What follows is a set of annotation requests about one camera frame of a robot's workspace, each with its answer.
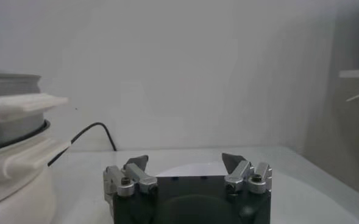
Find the white electric cooker base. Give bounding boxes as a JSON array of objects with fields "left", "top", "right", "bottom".
[{"left": 0, "top": 120, "right": 73, "bottom": 224}]

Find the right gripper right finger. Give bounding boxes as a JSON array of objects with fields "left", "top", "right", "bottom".
[{"left": 221, "top": 152, "right": 273, "bottom": 195}]

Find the black cooker power cable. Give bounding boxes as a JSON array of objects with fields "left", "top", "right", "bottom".
[{"left": 47, "top": 121, "right": 118, "bottom": 167}]

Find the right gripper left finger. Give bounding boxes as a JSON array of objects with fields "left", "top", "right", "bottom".
[{"left": 102, "top": 154, "right": 159, "bottom": 198}]

